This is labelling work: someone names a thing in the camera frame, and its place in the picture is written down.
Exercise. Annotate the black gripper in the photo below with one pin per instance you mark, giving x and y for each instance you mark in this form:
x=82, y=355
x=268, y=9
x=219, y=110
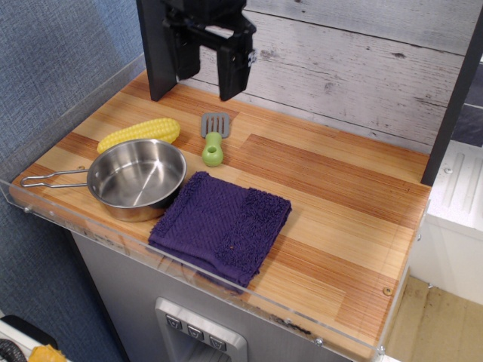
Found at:
x=215, y=24

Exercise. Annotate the purple cloth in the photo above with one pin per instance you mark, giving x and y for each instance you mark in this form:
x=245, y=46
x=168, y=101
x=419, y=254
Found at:
x=222, y=228

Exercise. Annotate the yellow toy corn cob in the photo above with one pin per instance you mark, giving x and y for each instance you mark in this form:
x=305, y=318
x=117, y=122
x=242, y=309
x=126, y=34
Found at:
x=164, y=129

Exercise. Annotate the stainless steel pan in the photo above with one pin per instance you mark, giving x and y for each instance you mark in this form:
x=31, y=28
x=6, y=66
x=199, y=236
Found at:
x=135, y=181

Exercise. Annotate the grey toy kitchen cabinet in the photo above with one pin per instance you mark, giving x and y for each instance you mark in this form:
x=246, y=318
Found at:
x=129, y=288

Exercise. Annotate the silver dispenser button panel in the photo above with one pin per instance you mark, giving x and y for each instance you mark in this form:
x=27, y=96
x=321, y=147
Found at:
x=189, y=336

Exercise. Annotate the white ribbed sink unit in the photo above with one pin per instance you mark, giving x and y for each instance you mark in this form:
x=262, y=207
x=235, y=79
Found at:
x=447, y=253

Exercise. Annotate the yellow object bottom left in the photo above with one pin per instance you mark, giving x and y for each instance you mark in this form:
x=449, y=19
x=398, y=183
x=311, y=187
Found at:
x=46, y=353

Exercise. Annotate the dark left upright post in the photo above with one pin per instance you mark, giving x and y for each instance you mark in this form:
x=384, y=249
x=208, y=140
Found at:
x=160, y=70

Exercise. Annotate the dark upright post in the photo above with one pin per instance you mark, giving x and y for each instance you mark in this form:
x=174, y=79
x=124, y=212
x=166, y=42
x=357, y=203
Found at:
x=160, y=70
x=461, y=89

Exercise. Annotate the grey spatula green handle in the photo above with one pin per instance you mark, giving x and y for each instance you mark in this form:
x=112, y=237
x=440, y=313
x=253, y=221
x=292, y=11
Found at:
x=214, y=128

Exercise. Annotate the dark right upright post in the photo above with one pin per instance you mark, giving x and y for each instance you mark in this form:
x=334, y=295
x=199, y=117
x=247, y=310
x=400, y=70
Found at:
x=461, y=89

